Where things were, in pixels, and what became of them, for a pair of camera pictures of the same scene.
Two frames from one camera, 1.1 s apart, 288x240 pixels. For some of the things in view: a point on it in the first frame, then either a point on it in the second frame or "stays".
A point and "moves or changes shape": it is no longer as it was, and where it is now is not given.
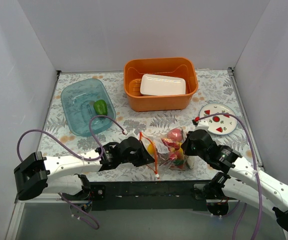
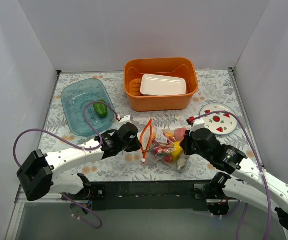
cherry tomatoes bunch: x=172 y=143 → x=156 y=150
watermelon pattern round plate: x=218 y=124 stays
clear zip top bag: x=165 y=147 moves or changes shape
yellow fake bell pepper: x=150 y=149 → x=177 y=151
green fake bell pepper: x=100 y=107 stays
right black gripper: x=188 y=146 stays
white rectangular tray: x=159 y=85 stays
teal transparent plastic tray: x=78 y=100 stays
